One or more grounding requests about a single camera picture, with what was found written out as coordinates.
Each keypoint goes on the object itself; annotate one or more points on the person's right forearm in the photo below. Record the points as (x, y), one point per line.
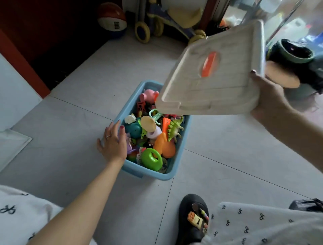
(302, 136)

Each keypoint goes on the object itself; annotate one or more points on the teal ball toy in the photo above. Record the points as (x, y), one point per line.
(133, 129)

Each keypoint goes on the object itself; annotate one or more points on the red wooden board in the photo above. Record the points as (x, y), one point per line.
(22, 63)

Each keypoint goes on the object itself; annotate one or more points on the white patterned trousers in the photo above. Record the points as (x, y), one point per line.
(265, 224)

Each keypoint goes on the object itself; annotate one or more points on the orange blue basketball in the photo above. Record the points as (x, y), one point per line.
(112, 20)

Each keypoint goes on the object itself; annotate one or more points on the white flower toy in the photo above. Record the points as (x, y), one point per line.
(130, 119)

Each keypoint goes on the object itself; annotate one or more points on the red-brown toy figure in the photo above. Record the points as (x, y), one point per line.
(141, 108)

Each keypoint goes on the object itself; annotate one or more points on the blue yellow ride-on toy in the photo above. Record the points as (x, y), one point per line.
(151, 17)

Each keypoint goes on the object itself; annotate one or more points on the blue plastic storage box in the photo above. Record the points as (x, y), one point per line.
(176, 154)

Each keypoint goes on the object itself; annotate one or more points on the black clog with charms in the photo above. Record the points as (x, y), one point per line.
(193, 219)

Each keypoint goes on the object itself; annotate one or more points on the orange shovel toy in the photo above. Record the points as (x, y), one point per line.
(165, 125)

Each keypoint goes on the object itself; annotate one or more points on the person's right thumb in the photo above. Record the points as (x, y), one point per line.
(257, 77)

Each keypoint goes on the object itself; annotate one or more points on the person's left middle finger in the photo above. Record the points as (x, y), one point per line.
(116, 127)

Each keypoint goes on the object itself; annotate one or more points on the green bin with black bag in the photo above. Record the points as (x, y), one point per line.
(297, 53)

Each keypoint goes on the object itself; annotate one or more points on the person's right hand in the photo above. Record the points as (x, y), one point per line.
(271, 101)

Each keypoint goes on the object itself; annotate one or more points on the metal rod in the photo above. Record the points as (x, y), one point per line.
(284, 22)

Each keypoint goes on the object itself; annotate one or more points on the person's left little finger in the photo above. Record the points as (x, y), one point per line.
(100, 144)

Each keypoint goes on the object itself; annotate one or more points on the white floor mat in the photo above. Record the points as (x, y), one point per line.
(12, 146)

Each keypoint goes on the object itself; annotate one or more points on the person's left hand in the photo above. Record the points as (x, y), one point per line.
(113, 147)

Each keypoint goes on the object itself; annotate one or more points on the white plastic jug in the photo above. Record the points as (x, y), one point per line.
(296, 29)

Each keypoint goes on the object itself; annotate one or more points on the beige mushroom toy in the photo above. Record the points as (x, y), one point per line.
(149, 123)

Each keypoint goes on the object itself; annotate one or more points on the pink pig toy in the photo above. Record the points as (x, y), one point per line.
(149, 95)

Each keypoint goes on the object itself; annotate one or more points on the green dinosaur toy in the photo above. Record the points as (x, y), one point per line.
(175, 127)

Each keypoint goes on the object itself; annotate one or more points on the person's left forearm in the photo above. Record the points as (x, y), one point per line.
(83, 204)

